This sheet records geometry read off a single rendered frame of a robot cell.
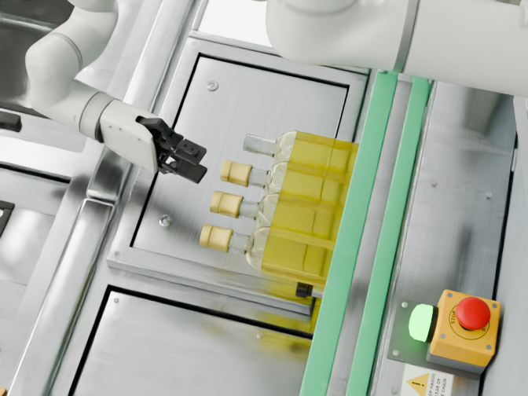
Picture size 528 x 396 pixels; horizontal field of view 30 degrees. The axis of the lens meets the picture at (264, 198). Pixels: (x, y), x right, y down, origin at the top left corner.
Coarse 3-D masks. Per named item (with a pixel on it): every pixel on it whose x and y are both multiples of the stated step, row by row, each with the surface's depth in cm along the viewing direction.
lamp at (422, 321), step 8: (416, 312) 118; (424, 312) 118; (432, 312) 118; (416, 320) 118; (424, 320) 117; (432, 320) 117; (416, 328) 118; (424, 328) 117; (432, 328) 117; (416, 336) 118; (424, 336) 118; (432, 336) 117
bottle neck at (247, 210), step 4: (244, 200) 147; (248, 200) 147; (240, 204) 147; (244, 204) 147; (248, 204) 147; (252, 204) 147; (256, 204) 147; (240, 208) 147; (244, 208) 147; (248, 208) 147; (252, 208) 147; (240, 212) 147; (244, 212) 147; (248, 212) 147; (252, 212) 146; (240, 216) 147; (244, 216) 147; (248, 216) 147; (252, 216) 147; (252, 220) 148
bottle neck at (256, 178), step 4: (252, 168) 150; (256, 168) 150; (252, 172) 150; (256, 172) 150; (260, 172) 150; (264, 172) 150; (252, 176) 149; (256, 176) 149; (260, 176) 149; (264, 176) 149; (248, 180) 150; (252, 180) 150; (256, 180) 149; (260, 180) 149; (264, 180) 149; (248, 184) 150; (252, 184) 150; (256, 184) 150; (260, 184) 150
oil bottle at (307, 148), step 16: (288, 144) 151; (304, 144) 151; (320, 144) 151; (336, 144) 151; (352, 144) 151; (288, 160) 150; (304, 160) 150; (320, 160) 149; (336, 160) 149; (352, 160) 150
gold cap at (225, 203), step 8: (216, 192) 147; (224, 192) 148; (216, 200) 147; (224, 200) 147; (232, 200) 147; (240, 200) 147; (216, 208) 147; (224, 208) 147; (232, 208) 146; (232, 216) 148
